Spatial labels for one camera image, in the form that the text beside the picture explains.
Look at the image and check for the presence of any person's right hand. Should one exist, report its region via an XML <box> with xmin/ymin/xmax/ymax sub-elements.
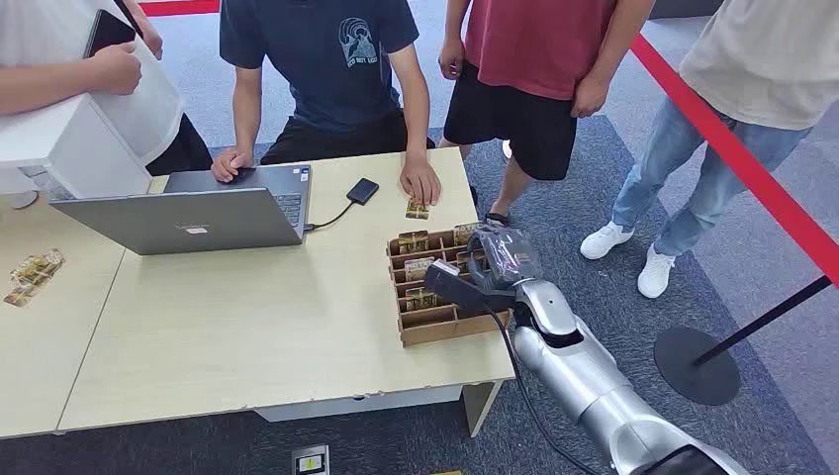
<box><xmin>88</xmin><ymin>41</ymin><xmax>143</xmax><ymax>96</ymax></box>
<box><xmin>211</xmin><ymin>147</ymin><xmax>255</xmax><ymax>183</ymax></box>
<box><xmin>438</xmin><ymin>38</ymin><xmax>467</xmax><ymax>81</ymax></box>

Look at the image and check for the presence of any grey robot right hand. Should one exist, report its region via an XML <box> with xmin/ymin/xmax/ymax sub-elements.
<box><xmin>466</xmin><ymin>223</ymin><xmax>544</xmax><ymax>293</ymax></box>

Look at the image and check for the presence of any person's left hand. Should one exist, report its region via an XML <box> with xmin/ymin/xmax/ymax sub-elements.
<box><xmin>121</xmin><ymin>0</ymin><xmax>164</xmax><ymax>61</ymax></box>
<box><xmin>400</xmin><ymin>155</ymin><xmax>442</xmax><ymax>208</ymax></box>
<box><xmin>570</xmin><ymin>73</ymin><xmax>610</xmax><ymax>120</ymax></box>

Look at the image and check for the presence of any black tablet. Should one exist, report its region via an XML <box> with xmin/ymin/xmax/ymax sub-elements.
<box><xmin>83</xmin><ymin>9</ymin><xmax>138</xmax><ymax>59</ymax></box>

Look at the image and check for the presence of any person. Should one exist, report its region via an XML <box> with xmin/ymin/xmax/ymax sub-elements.
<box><xmin>579</xmin><ymin>0</ymin><xmax>839</xmax><ymax>300</ymax></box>
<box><xmin>209</xmin><ymin>0</ymin><xmax>442</xmax><ymax>208</ymax></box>
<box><xmin>0</xmin><ymin>0</ymin><xmax>215</xmax><ymax>178</ymax></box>
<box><xmin>437</xmin><ymin>0</ymin><xmax>657</xmax><ymax>228</ymax></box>

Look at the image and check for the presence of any wooden card rack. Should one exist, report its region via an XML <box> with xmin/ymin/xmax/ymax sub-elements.
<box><xmin>386</xmin><ymin>223</ymin><xmax>513</xmax><ymax>348</ymax></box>

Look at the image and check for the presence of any red floor strip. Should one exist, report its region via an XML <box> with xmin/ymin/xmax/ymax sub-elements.
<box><xmin>139</xmin><ymin>0</ymin><xmax>222</xmax><ymax>18</ymax></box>

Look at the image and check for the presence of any black external drive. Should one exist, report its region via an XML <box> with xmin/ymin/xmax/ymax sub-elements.
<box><xmin>345</xmin><ymin>177</ymin><xmax>381</xmax><ymax>207</ymax></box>

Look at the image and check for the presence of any grey laptop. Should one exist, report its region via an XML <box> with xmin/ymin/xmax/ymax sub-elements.
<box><xmin>48</xmin><ymin>163</ymin><xmax>314</xmax><ymax>257</ymax></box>

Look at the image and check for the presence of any white cabinet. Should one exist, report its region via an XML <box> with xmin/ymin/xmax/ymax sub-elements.
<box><xmin>0</xmin><ymin>91</ymin><xmax>153</xmax><ymax>200</ymax></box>

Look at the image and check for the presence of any large wooden desk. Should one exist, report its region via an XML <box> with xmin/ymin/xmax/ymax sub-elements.
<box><xmin>57</xmin><ymin>146</ymin><xmax>517</xmax><ymax>438</ymax></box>

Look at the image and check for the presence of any red barrier belt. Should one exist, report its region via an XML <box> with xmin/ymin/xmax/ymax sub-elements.
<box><xmin>628</xmin><ymin>34</ymin><xmax>839</xmax><ymax>286</ymax></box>

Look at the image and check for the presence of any black stanchion base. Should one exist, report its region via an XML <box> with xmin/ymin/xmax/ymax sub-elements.
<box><xmin>653</xmin><ymin>326</ymin><xmax>742</xmax><ymax>408</ymax></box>

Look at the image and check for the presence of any black stanchion pole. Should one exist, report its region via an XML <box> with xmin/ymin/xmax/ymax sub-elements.
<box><xmin>693</xmin><ymin>275</ymin><xmax>834</xmax><ymax>367</ymax></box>

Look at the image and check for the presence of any small wooden desk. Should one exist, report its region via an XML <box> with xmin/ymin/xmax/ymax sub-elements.
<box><xmin>0</xmin><ymin>190</ymin><xmax>126</xmax><ymax>439</ymax></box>

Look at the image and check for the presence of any floor socket plate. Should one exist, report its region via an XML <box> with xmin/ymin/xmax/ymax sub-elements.
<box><xmin>291</xmin><ymin>444</ymin><xmax>331</xmax><ymax>475</ymax></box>

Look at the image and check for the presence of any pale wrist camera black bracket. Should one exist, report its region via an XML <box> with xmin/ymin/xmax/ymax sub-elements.
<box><xmin>424</xmin><ymin>258</ymin><xmax>519</xmax><ymax>314</ymax></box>

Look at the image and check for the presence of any black drive cable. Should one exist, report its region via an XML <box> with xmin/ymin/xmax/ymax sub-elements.
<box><xmin>303</xmin><ymin>199</ymin><xmax>356</xmax><ymax>233</ymax></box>

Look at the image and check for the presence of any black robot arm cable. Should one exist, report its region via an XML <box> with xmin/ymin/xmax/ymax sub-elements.
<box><xmin>483</xmin><ymin>306</ymin><xmax>601</xmax><ymax>475</ymax></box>

